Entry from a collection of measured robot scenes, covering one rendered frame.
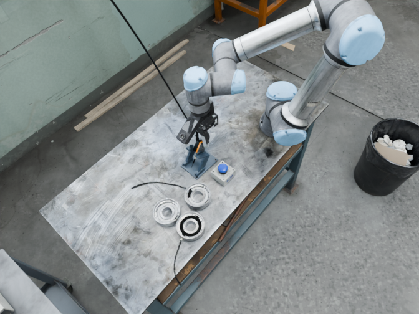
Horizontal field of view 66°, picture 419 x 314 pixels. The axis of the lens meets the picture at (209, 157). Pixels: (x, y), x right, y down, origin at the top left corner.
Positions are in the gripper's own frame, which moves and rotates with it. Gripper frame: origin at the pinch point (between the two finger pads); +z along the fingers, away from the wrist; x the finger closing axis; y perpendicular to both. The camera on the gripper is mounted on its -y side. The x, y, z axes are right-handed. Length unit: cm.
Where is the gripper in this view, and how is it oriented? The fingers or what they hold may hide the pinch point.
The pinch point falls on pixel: (201, 143)
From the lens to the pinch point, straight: 127.0
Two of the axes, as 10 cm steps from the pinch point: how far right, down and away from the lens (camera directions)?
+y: 7.0, -6.3, 3.4
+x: -7.1, -5.6, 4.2
